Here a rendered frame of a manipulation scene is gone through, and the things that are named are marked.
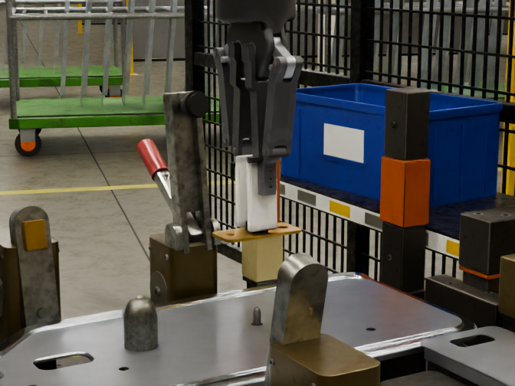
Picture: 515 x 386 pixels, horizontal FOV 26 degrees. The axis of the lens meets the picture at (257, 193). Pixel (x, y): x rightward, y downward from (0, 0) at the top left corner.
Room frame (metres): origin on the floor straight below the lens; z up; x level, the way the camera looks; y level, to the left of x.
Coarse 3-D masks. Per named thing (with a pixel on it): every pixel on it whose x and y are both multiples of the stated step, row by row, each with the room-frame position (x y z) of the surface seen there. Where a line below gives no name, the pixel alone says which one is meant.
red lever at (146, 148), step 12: (144, 144) 1.27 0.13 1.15; (144, 156) 1.26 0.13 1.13; (156, 156) 1.26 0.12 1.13; (156, 168) 1.24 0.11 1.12; (168, 168) 1.25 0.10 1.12; (156, 180) 1.24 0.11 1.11; (168, 180) 1.24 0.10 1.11; (168, 192) 1.22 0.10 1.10; (168, 204) 1.22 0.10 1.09; (192, 216) 1.20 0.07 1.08; (192, 228) 1.18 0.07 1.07; (192, 240) 1.18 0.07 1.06
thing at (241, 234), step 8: (280, 224) 1.08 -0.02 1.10; (288, 224) 1.08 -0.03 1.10; (216, 232) 1.05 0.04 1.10; (224, 232) 1.05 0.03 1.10; (232, 232) 1.05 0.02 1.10; (240, 232) 1.05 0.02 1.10; (248, 232) 1.05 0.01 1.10; (256, 232) 1.05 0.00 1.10; (264, 232) 1.05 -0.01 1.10; (272, 232) 1.05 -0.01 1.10; (280, 232) 1.05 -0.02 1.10; (288, 232) 1.06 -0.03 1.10; (296, 232) 1.06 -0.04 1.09; (224, 240) 1.03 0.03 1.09; (232, 240) 1.02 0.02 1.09; (240, 240) 1.03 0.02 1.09
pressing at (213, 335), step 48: (336, 288) 1.18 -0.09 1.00; (384, 288) 1.18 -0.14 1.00; (48, 336) 1.02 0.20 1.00; (96, 336) 1.02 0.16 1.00; (192, 336) 1.02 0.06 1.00; (240, 336) 1.02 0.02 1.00; (336, 336) 1.02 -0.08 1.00; (384, 336) 1.02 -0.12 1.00; (432, 336) 1.03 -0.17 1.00; (0, 384) 0.90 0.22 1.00; (48, 384) 0.90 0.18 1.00; (96, 384) 0.90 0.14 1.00; (144, 384) 0.90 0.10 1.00; (192, 384) 0.91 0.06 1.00; (240, 384) 0.91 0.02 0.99
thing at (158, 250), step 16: (160, 240) 1.19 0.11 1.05; (160, 256) 1.19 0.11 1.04; (176, 256) 1.16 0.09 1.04; (192, 256) 1.17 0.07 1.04; (208, 256) 1.18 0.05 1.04; (160, 272) 1.19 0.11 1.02; (176, 272) 1.16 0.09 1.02; (192, 272) 1.17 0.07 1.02; (208, 272) 1.18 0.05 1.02; (160, 288) 1.19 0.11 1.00; (176, 288) 1.16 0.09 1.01; (192, 288) 1.17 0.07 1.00; (208, 288) 1.18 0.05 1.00
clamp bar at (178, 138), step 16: (176, 96) 1.19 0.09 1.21; (192, 96) 1.17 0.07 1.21; (176, 112) 1.18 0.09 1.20; (192, 112) 1.16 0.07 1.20; (176, 128) 1.18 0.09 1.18; (192, 128) 1.20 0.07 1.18; (176, 144) 1.18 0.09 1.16; (192, 144) 1.20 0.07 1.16; (176, 160) 1.17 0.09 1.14; (192, 160) 1.19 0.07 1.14; (176, 176) 1.17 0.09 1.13; (192, 176) 1.19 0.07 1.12; (176, 192) 1.17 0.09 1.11; (192, 192) 1.19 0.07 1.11; (176, 208) 1.17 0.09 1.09; (192, 208) 1.18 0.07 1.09; (208, 208) 1.18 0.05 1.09; (208, 224) 1.18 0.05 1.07; (208, 240) 1.18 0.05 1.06
